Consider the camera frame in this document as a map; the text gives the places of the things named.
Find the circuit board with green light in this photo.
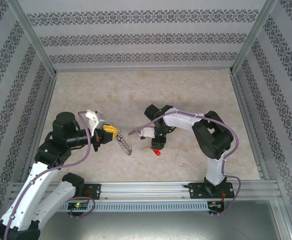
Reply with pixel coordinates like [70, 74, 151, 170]
[67, 201, 90, 210]

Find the large metal keyring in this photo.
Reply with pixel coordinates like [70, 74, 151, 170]
[115, 128, 134, 157]

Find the aluminium frame cross bar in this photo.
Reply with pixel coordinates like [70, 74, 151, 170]
[53, 65, 234, 74]

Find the red key tag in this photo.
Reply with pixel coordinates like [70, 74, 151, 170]
[144, 145, 162, 157]

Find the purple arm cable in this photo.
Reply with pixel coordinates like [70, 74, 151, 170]
[3, 111, 96, 240]
[127, 111, 242, 217]

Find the aluminium frame post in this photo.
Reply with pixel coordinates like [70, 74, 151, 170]
[231, 0, 281, 75]
[5, 0, 59, 76]

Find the aluminium side rail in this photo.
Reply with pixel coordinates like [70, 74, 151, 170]
[230, 73, 271, 181]
[20, 73, 59, 182]

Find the aluminium mounting rail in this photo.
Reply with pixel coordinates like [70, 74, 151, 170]
[12, 179, 279, 201]

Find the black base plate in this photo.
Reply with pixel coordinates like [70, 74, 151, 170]
[82, 183, 102, 201]
[188, 181, 234, 200]

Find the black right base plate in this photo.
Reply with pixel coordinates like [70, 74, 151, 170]
[188, 181, 234, 200]

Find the grey slotted cable duct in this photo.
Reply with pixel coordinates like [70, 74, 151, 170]
[60, 199, 226, 213]

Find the small circuit board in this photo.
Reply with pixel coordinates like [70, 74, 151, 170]
[207, 200, 225, 209]

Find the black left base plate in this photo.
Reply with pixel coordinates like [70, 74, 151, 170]
[82, 183, 102, 201]

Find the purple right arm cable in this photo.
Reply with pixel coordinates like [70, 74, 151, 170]
[127, 111, 242, 217]

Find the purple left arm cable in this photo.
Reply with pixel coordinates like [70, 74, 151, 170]
[3, 111, 96, 240]

